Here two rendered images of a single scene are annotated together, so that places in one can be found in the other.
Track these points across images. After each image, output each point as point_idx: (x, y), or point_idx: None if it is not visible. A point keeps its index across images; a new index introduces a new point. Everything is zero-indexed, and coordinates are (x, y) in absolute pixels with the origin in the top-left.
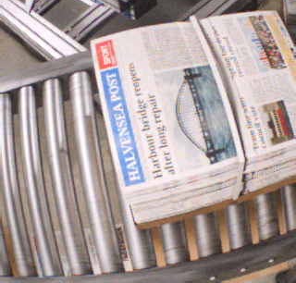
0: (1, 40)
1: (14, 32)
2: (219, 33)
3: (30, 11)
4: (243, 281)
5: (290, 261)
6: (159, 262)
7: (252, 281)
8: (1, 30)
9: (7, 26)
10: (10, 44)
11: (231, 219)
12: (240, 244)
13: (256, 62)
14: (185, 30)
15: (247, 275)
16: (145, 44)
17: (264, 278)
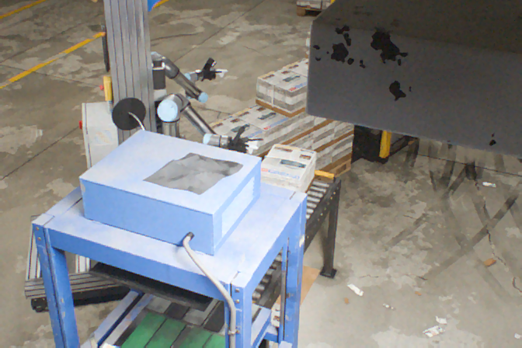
0: (109, 306)
1: (125, 287)
2: (274, 154)
3: (258, 147)
4: (311, 284)
5: (318, 268)
6: (276, 301)
7: (314, 282)
8: (102, 304)
9: (116, 287)
10: (119, 303)
11: (309, 197)
12: (319, 198)
13: (287, 153)
14: (268, 158)
15: (309, 282)
16: (267, 164)
17: (317, 279)
